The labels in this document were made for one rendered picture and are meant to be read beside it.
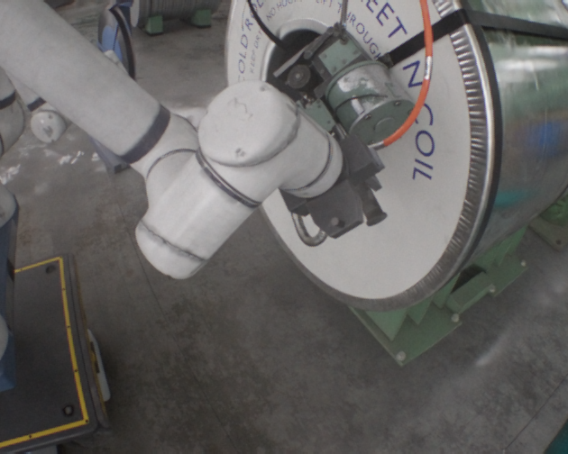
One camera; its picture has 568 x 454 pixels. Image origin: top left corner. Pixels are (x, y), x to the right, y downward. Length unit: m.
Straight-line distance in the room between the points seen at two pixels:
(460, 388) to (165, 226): 1.32
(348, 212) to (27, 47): 0.41
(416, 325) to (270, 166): 1.31
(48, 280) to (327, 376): 1.02
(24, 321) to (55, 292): 0.15
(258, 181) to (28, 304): 1.10
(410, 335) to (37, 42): 1.47
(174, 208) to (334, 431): 1.07
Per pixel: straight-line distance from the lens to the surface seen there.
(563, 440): 1.69
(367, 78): 0.73
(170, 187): 0.41
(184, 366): 1.45
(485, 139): 0.73
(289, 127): 0.35
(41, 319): 1.30
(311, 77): 0.86
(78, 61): 0.45
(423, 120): 0.82
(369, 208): 0.72
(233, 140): 0.35
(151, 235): 0.41
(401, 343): 1.54
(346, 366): 1.46
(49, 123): 0.94
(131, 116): 0.47
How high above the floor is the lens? 1.25
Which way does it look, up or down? 41 degrees down
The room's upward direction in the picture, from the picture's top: 4 degrees clockwise
